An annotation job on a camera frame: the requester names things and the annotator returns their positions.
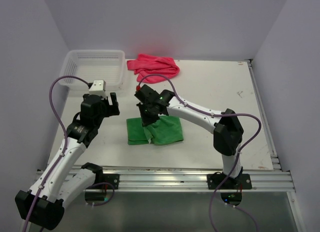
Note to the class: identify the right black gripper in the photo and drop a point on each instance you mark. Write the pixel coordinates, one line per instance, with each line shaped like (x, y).
(146, 120)

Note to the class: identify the green towel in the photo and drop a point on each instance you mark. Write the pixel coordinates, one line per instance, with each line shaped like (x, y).
(165, 131)

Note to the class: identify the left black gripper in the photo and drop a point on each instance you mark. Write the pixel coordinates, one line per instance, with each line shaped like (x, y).
(112, 110)

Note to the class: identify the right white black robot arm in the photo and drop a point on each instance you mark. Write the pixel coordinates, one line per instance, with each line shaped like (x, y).
(226, 128)

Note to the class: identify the pink towel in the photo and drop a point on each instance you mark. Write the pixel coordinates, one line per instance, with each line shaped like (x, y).
(146, 67)

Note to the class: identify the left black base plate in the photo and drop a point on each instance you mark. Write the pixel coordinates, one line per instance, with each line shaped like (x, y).
(112, 180)

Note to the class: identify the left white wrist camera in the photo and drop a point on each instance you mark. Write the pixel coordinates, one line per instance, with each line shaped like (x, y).
(98, 88)

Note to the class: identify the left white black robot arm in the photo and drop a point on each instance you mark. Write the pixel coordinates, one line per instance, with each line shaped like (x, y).
(44, 204)

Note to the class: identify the white plastic basket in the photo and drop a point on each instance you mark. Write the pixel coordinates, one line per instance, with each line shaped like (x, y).
(90, 65)

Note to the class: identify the aluminium mounting rail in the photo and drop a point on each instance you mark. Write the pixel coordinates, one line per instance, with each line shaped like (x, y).
(193, 180)

